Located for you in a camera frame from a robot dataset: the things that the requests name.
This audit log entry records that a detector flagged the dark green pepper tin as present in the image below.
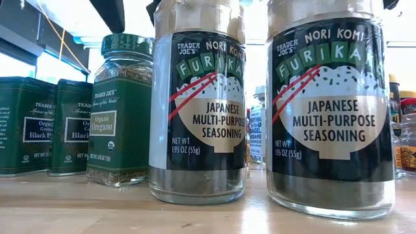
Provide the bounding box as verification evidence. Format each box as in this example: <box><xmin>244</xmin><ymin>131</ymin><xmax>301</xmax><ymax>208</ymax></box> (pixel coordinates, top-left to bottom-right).
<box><xmin>47</xmin><ymin>79</ymin><xmax>94</xmax><ymax>177</ymax></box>
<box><xmin>0</xmin><ymin>76</ymin><xmax>57</xmax><ymax>178</ymax></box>

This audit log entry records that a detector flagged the white-lid bagel seasoning jar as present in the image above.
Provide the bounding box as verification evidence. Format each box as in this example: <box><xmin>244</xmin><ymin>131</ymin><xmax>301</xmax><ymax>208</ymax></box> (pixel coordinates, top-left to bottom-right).
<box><xmin>248</xmin><ymin>92</ymin><xmax>267</xmax><ymax>166</ymax></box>

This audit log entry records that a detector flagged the yellow hanging cable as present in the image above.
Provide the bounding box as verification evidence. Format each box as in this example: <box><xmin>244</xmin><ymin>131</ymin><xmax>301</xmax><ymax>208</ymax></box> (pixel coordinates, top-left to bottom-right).
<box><xmin>35</xmin><ymin>0</ymin><xmax>92</xmax><ymax>75</ymax></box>

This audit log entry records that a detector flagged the furikake seasoning glass jar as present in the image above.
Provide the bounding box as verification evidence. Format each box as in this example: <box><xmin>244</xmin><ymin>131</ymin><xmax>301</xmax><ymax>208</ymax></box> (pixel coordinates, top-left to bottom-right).
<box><xmin>265</xmin><ymin>0</ymin><xmax>397</xmax><ymax>222</ymax></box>
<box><xmin>148</xmin><ymin>0</ymin><xmax>247</xmax><ymax>206</ymax></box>

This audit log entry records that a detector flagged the green-lid oregano glass jar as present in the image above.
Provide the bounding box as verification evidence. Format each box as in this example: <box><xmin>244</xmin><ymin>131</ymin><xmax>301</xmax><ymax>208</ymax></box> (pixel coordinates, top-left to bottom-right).
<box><xmin>86</xmin><ymin>32</ymin><xmax>155</xmax><ymax>189</ymax></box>

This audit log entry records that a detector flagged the blue-framed window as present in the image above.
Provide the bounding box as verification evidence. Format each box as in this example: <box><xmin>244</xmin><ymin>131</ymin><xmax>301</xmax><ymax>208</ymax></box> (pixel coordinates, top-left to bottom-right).
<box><xmin>0</xmin><ymin>51</ymin><xmax>90</xmax><ymax>86</ymax></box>

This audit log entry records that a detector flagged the red-lid spice jar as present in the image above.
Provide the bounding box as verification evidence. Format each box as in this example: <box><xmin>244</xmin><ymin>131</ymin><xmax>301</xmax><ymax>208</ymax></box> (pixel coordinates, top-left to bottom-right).
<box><xmin>400</xmin><ymin>97</ymin><xmax>416</xmax><ymax>116</ymax></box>

